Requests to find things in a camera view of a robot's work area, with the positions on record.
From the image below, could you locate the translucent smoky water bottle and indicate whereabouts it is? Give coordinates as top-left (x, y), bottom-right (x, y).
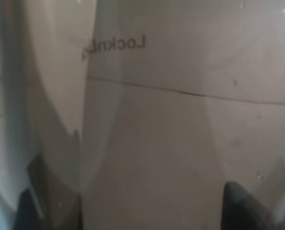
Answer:
top-left (0, 0), bottom-right (285, 230)

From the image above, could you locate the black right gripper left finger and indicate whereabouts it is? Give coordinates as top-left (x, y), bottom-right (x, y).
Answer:
top-left (14, 154), bottom-right (81, 230)

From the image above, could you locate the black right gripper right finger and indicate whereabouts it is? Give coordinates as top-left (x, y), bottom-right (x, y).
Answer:
top-left (222, 181), bottom-right (284, 230)

